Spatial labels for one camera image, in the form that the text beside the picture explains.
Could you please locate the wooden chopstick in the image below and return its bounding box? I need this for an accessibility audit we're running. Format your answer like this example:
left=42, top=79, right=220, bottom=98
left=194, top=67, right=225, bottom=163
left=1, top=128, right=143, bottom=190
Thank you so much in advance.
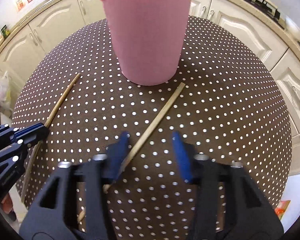
left=20, top=73, right=81, bottom=203
left=77, top=81, right=186, bottom=223

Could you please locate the pink utensil cup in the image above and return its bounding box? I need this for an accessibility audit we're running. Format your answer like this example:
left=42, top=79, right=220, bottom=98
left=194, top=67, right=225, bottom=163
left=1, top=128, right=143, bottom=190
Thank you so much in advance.
left=101, top=0, right=191, bottom=86

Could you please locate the orange snack bag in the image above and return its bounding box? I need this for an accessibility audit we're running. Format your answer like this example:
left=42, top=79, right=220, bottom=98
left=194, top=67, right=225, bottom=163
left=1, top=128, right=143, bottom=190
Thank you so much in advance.
left=275, top=200, right=290, bottom=220

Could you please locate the brown polka dot tablecloth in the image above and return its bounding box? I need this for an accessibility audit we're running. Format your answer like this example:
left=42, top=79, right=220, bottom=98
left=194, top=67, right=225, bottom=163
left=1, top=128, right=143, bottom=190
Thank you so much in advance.
left=12, top=17, right=292, bottom=239

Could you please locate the white bowl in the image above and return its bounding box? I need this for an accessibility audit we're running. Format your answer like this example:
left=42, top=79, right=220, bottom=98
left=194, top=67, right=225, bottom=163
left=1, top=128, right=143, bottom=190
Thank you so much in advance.
left=285, top=16, right=300, bottom=41

